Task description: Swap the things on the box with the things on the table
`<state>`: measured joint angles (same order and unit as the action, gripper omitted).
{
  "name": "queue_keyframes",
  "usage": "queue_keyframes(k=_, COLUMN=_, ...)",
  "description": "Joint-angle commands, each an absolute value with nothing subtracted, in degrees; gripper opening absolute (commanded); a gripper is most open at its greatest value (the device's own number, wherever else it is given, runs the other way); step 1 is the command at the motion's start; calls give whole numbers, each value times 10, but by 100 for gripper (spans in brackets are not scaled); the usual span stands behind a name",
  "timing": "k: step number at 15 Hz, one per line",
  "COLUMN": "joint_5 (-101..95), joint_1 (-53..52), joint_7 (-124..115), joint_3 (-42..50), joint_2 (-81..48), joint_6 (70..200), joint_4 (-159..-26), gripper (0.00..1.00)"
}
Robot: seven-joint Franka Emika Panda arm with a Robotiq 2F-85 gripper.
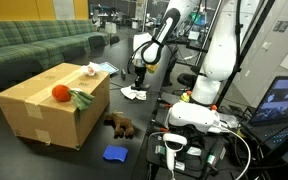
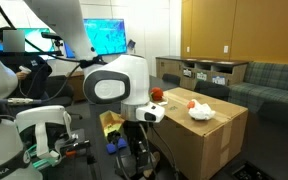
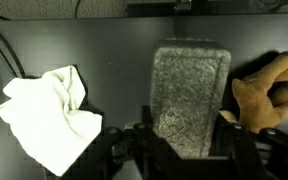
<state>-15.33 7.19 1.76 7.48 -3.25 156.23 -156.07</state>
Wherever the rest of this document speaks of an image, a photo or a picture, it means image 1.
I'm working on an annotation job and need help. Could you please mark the white light switch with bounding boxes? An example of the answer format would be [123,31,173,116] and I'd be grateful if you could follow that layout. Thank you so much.
[261,40,272,51]

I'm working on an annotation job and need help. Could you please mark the black orange-tipped tool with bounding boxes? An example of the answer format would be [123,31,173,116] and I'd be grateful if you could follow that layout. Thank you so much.
[150,118,171,133]

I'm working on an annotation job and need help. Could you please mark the clear plastic wrapper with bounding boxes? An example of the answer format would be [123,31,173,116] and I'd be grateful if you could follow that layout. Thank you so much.
[218,111,242,130]

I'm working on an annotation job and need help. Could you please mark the white-framed tablet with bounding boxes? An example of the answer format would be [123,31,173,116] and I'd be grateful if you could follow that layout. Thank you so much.
[98,61,121,76]

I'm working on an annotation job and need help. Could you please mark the white VR controller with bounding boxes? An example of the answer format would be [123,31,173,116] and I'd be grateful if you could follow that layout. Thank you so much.
[162,132,188,173]

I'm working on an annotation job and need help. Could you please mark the black office chair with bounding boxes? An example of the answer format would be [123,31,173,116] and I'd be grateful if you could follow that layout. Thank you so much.
[176,72,199,89]

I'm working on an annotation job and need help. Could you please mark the brown plush moose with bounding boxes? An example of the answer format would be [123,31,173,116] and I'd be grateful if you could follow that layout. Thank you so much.
[103,111,136,140]

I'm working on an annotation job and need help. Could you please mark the white VR headset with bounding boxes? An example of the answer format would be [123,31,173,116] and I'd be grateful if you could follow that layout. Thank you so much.
[167,101,223,135]

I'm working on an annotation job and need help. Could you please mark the orange plush carrot green leaves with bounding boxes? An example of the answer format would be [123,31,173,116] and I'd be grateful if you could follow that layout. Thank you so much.
[51,83,96,112]

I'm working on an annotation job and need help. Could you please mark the blue sponge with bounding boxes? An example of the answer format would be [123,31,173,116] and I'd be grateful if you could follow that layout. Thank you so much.
[102,144,129,164]

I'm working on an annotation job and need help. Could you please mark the black tripod pole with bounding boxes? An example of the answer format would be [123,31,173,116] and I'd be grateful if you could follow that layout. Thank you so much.
[214,0,278,108]

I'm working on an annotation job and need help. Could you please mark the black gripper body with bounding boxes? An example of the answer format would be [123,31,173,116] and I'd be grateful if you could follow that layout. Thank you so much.
[134,65,148,79]

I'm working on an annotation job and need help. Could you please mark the white towel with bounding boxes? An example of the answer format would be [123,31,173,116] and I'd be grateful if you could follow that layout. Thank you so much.
[120,85,148,102]

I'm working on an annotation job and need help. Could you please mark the large cardboard box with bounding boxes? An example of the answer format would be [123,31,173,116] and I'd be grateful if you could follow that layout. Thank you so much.
[0,62,112,151]

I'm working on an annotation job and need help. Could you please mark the white background chair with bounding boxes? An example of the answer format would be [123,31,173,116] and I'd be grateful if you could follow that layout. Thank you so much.
[104,22,118,36]

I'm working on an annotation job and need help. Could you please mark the grey door sign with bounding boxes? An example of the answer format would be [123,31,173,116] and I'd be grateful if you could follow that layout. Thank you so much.
[272,20,288,34]

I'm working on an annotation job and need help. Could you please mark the black equipment tray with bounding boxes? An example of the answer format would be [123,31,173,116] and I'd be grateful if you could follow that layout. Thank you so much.
[146,132,231,178]

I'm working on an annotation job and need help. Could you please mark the yellow bottle orange cap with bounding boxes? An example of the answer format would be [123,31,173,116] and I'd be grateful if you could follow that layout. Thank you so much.
[179,90,194,104]

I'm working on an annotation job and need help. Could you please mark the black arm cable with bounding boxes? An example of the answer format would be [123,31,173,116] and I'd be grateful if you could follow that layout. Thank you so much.
[127,0,244,76]

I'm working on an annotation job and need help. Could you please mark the open black laptop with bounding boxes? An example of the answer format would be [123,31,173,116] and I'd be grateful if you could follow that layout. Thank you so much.
[247,75,288,161]

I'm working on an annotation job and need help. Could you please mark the green plaid sofa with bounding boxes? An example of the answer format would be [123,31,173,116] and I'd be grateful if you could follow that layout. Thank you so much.
[0,19,111,93]

